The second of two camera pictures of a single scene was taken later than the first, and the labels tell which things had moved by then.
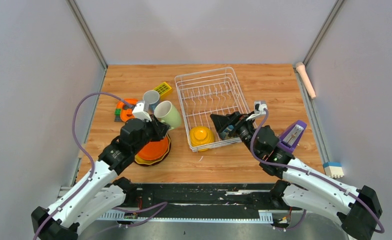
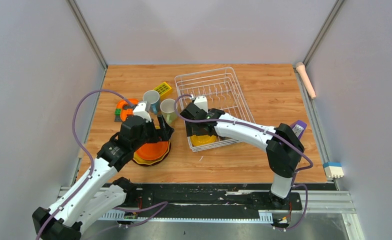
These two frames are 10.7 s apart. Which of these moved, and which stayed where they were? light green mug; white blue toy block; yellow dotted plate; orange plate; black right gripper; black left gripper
Moved: black right gripper; light green mug
Stayed: orange plate; black left gripper; white blue toy block; yellow dotted plate
